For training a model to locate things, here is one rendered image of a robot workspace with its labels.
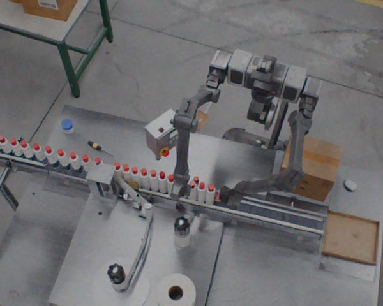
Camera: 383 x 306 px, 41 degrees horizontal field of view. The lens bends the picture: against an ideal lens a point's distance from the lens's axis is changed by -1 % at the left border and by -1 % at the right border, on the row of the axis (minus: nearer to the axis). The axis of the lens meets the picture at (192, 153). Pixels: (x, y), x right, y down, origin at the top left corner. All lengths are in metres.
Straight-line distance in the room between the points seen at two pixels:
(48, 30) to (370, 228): 2.62
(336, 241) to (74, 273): 1.47
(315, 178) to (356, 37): 2.48
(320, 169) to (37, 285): 1.67
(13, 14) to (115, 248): 2.09
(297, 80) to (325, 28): 2.49
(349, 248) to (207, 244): 0.81
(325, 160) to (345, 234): 0.46
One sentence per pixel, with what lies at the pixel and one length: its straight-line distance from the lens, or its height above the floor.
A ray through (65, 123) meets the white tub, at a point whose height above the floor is 0.90.
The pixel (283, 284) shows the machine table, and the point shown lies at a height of 0.83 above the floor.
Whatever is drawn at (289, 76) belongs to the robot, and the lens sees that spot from 2.68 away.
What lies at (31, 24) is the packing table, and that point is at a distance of 4.07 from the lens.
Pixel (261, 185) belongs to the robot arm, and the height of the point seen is 1.34.
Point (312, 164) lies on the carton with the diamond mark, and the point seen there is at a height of 1.12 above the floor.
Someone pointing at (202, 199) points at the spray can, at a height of 0.94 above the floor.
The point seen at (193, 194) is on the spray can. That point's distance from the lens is 2.87.
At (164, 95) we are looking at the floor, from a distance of 4.45.
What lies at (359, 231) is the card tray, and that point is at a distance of 3.11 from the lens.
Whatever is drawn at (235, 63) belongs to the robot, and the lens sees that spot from 2.69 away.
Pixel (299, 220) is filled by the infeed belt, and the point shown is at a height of 0.88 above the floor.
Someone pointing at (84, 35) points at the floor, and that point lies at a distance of 4.99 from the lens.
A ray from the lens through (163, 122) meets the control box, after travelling 2.53.
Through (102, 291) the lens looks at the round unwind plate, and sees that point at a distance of 2.82.
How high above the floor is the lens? 3.59
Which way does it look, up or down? 60 degrees down
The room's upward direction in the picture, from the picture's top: 1 degrees clockwise
